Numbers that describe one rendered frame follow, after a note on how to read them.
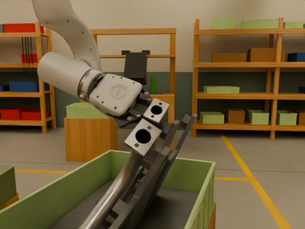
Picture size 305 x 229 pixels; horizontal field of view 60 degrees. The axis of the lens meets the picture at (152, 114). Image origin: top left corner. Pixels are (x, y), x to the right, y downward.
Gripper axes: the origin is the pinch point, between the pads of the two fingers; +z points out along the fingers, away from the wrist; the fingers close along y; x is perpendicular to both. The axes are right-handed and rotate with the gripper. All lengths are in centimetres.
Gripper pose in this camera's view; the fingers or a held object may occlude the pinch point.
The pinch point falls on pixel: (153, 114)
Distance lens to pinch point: 62.0
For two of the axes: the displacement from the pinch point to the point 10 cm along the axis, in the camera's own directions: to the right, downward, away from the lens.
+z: 8.8, 4.1, -2.4
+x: -0.1, 5.3, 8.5
